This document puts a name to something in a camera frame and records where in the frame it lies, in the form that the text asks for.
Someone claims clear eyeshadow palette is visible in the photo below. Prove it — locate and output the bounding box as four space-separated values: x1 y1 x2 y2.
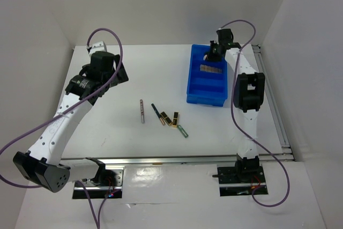
199 64 222 74

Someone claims red silver lip gloss tube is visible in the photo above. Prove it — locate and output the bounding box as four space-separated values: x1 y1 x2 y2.
139 99 145 124

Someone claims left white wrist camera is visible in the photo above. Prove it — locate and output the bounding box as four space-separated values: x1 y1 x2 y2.
87 41 107 56

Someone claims aluminium rail front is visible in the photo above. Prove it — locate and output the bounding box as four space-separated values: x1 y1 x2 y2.
61 152 295 166

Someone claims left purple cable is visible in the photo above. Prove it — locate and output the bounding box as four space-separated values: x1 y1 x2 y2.
0 27 124 228

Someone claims black gold lipstick left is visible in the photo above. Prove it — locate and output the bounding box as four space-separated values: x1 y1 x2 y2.
160 112 172 125

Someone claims black gold lipstick right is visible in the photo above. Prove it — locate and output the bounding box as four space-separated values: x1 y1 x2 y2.
172 112 179 128

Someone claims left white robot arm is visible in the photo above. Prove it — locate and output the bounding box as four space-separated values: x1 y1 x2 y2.
13 51 129 193

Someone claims black gold lipstick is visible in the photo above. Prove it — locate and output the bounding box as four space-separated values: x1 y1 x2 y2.
160 112 172 125
172 112 179 128

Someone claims dark blue gold pencil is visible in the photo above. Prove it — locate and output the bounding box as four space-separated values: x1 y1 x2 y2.
151 103 166 125

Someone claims blue plastic organizer bin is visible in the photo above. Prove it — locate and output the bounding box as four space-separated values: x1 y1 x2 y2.
187 45 228 107

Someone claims green clear tube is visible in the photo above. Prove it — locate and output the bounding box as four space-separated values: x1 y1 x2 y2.
177 125 189 138

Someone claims aluminium rail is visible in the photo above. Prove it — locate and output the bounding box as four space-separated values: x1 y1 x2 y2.
252 45 293 156
61 152 295 166

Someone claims aluminium rail right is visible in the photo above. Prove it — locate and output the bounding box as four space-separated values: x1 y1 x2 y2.
252 45 293 156

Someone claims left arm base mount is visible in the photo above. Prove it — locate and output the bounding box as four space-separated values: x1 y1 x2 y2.
69 165 124 200

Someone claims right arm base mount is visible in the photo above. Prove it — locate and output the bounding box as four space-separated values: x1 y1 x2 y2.
212 166 269 197

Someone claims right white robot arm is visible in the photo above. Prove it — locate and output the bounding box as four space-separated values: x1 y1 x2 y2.
204 28 265 183

